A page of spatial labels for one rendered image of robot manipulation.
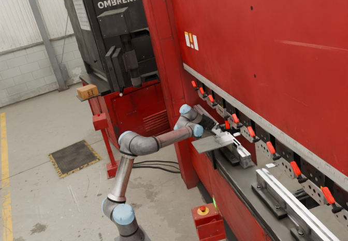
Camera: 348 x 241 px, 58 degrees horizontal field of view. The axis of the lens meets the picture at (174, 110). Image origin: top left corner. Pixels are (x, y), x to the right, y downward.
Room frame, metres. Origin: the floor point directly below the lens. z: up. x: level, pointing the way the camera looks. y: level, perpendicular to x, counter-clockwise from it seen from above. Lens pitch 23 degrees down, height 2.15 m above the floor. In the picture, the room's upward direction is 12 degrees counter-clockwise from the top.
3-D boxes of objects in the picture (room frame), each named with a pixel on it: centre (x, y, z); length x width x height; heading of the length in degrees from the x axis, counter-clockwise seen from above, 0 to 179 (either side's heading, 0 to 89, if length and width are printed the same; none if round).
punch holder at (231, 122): (1.83, -0.40, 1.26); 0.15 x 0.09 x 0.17; 11
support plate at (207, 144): (1.98, -0.22, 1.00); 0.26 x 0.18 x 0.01; 101
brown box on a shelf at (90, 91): (3.79, 1.02, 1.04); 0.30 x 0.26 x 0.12; 24
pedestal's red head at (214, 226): (1.50, -0.06, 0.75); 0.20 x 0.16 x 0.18; 4
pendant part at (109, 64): (3.11, 0.46, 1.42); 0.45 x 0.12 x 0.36; 178
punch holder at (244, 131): (1.64, -0.43, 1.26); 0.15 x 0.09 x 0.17; 11
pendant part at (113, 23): (3.16, 0.37, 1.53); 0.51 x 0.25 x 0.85; 178
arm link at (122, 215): (1.44, 0.41, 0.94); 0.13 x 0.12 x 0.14; 35
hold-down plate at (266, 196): (1.40, -0.42, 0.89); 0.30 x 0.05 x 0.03; 11
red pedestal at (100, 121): (3.45, 0.89, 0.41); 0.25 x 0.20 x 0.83; 101
